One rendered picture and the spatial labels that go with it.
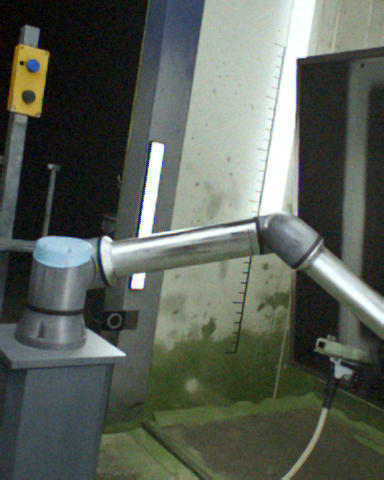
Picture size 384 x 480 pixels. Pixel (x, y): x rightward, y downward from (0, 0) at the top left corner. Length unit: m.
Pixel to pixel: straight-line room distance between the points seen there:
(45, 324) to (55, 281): 0.11
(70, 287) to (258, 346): 1.62
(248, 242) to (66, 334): 0.55
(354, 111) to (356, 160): 0.20
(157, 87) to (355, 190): 0.93
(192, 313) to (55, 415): 1.24
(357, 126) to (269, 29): 0.68
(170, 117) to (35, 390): 1.37
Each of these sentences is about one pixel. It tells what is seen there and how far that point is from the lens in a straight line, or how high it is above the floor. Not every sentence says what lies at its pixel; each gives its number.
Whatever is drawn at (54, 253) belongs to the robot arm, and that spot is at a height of 0.89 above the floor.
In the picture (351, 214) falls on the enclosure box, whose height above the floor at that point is 1.10.
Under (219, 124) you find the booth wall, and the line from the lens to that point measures 2.59.
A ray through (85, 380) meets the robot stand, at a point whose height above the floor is 0.57.
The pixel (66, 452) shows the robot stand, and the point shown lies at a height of 0.39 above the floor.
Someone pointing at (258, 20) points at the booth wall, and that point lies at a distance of 2.77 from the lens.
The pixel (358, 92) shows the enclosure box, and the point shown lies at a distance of 2.44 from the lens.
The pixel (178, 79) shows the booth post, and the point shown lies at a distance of 2.47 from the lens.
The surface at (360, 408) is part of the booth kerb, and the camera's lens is 3.16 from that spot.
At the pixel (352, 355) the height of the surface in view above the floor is 0.64.
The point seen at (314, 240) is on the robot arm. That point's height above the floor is 1.02.
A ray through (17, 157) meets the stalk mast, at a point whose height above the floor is 1.12.
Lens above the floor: 1.10
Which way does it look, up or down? 3 degrees down
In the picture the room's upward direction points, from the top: 9 degrees clockwise
